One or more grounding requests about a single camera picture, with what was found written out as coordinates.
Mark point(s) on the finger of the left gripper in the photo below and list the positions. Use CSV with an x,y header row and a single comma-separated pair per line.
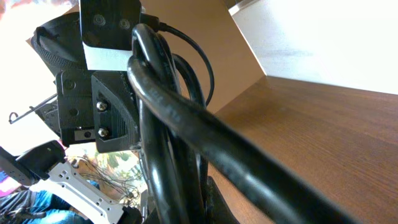
x,y
116,117

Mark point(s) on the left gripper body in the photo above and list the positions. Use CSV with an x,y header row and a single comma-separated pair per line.
x,y
58,43

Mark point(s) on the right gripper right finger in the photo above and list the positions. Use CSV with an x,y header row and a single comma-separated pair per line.
x,y
217,210

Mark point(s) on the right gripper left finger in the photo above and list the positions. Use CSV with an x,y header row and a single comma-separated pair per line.
x,y
149,208

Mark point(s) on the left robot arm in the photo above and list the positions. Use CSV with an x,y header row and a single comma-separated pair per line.
x,y
46,167

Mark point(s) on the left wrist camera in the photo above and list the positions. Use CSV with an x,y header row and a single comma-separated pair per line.
x,y
106,32

